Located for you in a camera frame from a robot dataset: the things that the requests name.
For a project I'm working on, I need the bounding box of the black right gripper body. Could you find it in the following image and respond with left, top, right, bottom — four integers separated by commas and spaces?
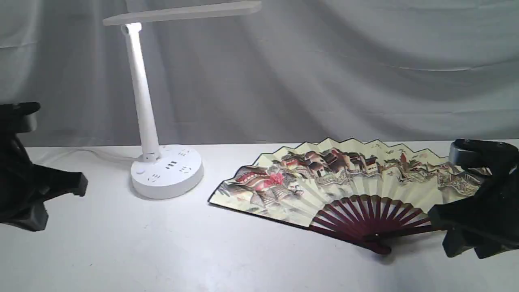
467, 167, 518, 248

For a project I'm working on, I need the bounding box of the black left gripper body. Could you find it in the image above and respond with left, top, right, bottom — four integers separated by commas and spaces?
1, 134, 49, 232

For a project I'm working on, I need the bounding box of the painted paper folding fan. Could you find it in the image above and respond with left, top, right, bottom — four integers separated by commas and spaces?
208, 138, 491, 255

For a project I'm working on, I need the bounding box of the white desk lamp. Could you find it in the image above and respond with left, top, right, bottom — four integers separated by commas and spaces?
103, 0, 262, 200

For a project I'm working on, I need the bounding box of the grey backdrop curtain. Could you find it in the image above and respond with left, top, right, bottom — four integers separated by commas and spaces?
0, 0, 519, 147

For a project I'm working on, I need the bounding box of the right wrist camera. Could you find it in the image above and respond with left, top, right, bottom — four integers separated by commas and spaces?
448, 139, 519, 174

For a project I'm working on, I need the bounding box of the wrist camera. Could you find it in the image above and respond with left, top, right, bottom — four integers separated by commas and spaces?
0, 102, 41, 135
448, 139, 519, 174

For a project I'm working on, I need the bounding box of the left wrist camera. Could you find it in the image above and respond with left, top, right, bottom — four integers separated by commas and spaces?
0, 102, 41, 135

